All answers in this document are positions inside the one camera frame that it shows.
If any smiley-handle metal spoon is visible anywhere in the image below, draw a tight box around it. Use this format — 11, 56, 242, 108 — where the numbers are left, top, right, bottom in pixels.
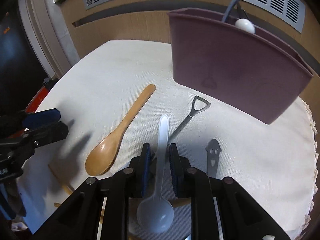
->
205, 139, 222, 178

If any wooden spoon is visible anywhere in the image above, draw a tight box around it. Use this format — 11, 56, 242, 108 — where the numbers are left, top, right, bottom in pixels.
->
85, 84, 156, 176

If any wooden chopstick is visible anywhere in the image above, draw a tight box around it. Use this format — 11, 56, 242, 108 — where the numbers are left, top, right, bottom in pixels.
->
48, 165, 74, 195

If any shovel-handle metal spoon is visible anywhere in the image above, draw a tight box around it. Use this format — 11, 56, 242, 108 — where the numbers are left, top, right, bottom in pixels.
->
168, 95, 211, 145

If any white ceramic spoon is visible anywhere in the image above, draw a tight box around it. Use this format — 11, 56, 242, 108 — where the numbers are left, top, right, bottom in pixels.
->
235, 18, 255, 34

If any blue plastic spoon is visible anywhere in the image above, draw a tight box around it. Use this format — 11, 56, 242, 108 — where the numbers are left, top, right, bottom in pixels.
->
221, 0, 242, 23

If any cream fringed tablecloth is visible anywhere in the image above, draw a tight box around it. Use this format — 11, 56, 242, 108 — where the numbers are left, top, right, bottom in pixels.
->
18, 40, 318, 239

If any maroon plastic utensil holder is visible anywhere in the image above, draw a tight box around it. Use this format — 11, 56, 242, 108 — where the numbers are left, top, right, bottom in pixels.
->
168, 8, 313, 124

